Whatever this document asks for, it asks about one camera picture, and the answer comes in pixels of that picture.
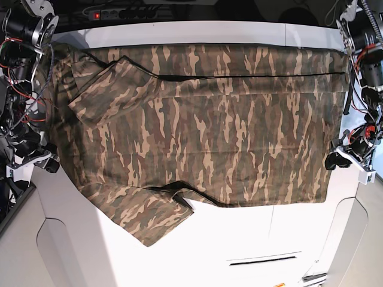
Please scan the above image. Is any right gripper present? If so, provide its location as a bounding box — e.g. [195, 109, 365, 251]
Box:
[8, 134, 60, 173]

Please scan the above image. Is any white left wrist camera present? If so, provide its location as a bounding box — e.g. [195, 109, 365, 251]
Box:
[358, 170, 376, 185]

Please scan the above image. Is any white hanging cable loop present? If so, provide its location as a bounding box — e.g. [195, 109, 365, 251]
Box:
[324, 0, 342, 29]

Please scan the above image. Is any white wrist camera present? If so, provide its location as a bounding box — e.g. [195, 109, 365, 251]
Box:
[6, 163, 34, 182]
[358, 170, 376, 185]

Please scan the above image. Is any black bag at left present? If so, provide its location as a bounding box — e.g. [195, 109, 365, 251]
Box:
[1, 176, 29, 221]

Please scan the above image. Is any camouflage T-shirt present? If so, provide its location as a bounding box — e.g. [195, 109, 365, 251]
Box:
[49, 44, 348, 246]

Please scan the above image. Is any white power strip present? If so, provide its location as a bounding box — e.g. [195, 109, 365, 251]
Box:
[82, 6, 157, 21]

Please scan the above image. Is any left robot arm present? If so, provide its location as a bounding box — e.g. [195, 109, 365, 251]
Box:
[325, 1, 382, 173]

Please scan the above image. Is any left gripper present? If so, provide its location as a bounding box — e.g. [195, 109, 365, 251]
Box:
[324, 128, 377, 172]

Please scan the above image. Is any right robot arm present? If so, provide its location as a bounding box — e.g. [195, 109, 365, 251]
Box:
[1, 1, 59, 177]

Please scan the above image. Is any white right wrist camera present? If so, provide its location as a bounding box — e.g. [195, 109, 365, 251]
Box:
[6, 163, 34, 182]

